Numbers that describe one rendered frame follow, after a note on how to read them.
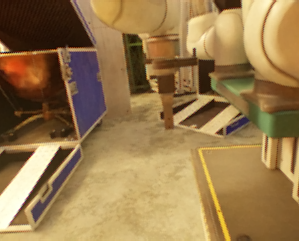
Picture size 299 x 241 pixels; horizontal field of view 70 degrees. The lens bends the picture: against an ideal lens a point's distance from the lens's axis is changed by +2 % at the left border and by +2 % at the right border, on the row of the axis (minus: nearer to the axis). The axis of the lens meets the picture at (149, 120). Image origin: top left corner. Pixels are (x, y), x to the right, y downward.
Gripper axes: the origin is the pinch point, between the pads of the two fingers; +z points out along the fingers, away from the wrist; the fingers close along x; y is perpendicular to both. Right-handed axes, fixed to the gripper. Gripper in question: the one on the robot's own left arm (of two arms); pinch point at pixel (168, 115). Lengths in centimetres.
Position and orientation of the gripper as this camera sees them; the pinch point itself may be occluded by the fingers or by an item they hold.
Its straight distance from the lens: 66.3
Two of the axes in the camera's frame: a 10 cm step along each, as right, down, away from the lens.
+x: -0.8, 3.2, -9.4
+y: -9.9, 0.7, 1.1
